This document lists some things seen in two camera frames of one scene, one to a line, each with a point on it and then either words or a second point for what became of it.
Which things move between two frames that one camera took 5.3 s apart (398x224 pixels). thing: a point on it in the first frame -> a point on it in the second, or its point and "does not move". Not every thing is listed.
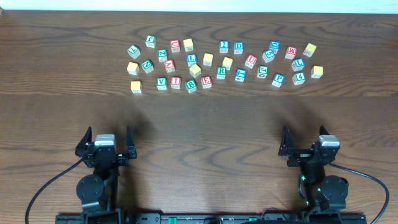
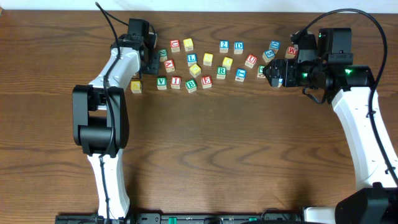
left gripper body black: (106, 154) -> (152, 63)
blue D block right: (274, 46) does not move
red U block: (175, 46) does not move
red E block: (206, 81) does not move
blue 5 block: (268, 55) does not move
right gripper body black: (305, 157) -> (280, 72)
